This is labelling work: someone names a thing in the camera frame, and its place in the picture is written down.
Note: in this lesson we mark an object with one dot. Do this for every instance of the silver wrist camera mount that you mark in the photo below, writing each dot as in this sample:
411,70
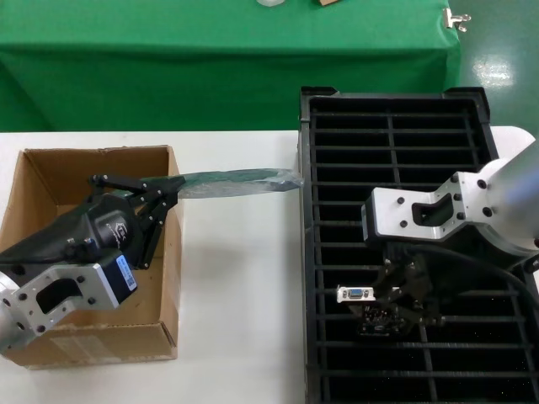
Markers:
84,286
396,219

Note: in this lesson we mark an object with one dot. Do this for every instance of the graphics card with silver bracket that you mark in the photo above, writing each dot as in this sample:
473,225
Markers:
355,293

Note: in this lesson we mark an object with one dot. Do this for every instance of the black slotted plastic container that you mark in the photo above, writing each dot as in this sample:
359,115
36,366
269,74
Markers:
353,139

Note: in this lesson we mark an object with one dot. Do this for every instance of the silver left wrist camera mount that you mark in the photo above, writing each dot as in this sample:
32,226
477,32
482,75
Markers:
84,286

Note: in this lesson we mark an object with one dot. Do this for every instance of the small brown cardboard piece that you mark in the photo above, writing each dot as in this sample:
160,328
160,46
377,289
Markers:
328,2

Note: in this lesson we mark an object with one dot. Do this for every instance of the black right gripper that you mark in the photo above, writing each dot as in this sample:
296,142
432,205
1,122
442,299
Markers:
400,256

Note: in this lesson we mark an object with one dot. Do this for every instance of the silver metal binder clip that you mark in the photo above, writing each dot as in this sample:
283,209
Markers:
452,19

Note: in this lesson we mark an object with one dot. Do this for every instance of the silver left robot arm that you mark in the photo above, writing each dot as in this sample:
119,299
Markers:
8,328

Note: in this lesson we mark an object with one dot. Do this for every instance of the clear plastic item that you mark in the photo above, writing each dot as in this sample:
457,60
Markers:
269,2

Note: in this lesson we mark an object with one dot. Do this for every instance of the brown cardboard box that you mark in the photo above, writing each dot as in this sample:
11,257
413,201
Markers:
42,177

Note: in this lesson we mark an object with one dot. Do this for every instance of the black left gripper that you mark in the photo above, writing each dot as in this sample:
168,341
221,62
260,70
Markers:
101,227

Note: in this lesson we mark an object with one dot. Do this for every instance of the green tablecloth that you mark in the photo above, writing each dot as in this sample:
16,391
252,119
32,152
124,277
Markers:
210,63

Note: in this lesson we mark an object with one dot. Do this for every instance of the grey antistatic plastic bag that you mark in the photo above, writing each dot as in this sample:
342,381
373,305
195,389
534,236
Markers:
236,183

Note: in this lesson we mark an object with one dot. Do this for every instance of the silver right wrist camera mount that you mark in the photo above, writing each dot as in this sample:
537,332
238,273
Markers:
396,219

